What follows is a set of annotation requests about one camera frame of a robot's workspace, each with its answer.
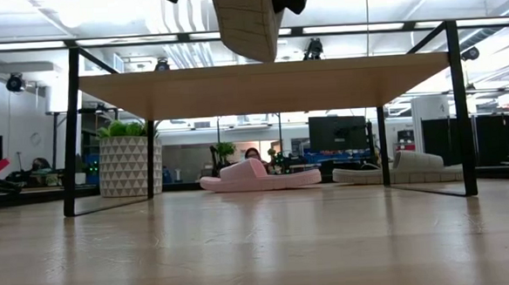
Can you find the succulent in triangle-patterned pot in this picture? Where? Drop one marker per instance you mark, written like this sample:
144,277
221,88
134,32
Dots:
125,166

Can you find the black partition panel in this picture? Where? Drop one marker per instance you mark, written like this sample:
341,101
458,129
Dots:
490,139

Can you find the black ceiling spotlight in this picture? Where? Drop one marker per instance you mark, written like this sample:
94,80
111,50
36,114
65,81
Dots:
162,64
470,53
15,83
313,48

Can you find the white cabinet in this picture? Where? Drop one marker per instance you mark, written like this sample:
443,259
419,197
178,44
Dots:
430,129

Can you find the blue storage bins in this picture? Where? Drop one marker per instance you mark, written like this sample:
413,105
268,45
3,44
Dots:
338,156

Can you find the black monitor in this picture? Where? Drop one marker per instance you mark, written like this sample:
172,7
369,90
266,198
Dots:
337,133

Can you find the green background plant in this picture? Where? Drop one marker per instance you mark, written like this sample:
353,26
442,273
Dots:
225,149

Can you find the person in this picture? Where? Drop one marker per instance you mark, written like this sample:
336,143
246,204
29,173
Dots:
40,164
253,153

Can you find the wooden shelf black metal frame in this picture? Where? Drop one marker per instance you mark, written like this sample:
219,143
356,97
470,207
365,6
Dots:
260,87

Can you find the grey slide sandal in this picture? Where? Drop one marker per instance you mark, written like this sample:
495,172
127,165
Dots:
417,162
248,25

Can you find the black table frame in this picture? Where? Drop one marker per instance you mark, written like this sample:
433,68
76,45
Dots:
22,198

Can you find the pink slide sandal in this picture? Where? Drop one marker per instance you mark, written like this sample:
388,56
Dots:
261,181

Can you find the black background robot rig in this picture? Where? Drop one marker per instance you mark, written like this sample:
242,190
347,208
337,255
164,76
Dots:
284,162

